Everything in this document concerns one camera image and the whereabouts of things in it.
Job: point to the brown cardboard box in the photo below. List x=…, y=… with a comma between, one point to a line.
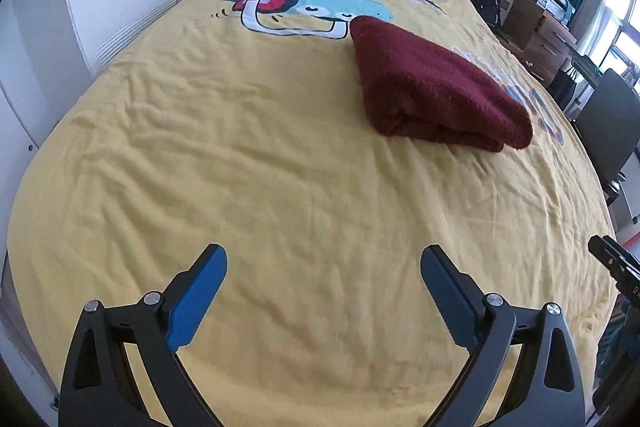
x=522, y=19

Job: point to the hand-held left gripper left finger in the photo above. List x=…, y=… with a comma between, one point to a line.
x=192, y=307

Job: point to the yellow printed bedspread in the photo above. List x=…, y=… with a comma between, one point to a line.
x=280, y=187

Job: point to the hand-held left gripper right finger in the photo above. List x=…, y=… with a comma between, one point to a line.
x=455, y=307

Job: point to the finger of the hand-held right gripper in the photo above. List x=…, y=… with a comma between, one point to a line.
x=612, y=357
x=620, y=264

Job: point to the black chair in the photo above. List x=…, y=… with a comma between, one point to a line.
x=607, y=127

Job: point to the wooden drawer unit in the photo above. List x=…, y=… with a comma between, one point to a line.
x=550, y=47

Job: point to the window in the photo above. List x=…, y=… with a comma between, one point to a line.
x=617, y=27

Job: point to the maroon knitted sweater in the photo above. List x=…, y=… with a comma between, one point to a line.
x=435, y=82

